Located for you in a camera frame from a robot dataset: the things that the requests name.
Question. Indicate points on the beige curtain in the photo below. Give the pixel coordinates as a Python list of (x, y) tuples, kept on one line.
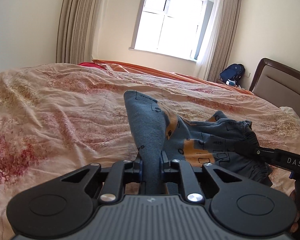
[(79, 22), (218, 40)]

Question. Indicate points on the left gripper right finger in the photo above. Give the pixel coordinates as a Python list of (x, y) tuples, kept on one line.
[(181, 173)]

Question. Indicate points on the red pillow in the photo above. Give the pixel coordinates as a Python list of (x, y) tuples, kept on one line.
[(91, 65)]

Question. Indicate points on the pink floral bed quilt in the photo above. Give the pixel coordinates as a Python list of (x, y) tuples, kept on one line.
[(56, 118)]

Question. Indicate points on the white cloth near headboard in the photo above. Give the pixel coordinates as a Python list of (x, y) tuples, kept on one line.
[(290, 112)]

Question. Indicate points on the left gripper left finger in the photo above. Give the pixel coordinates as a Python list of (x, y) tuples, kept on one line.
[(116, 177)]

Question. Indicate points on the orange bed sheet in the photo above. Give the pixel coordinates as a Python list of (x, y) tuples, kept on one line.
[(118, 66)]

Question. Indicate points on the blue backpack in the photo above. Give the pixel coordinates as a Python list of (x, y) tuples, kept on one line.
[(233, 72)]

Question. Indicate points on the brown padded headboard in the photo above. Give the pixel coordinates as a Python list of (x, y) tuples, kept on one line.
[(277, 83)]

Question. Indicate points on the left beige curtain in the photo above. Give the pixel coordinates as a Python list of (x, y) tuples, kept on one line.
[(79, 22)]

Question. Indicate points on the blue patterned children's pants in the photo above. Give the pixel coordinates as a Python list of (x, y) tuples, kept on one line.
[(156, 128)]

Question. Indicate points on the right beige curtain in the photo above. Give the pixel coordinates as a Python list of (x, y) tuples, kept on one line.
[(218, 40)]

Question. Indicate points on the white framed window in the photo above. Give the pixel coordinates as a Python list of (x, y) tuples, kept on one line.
[(172, 27)]

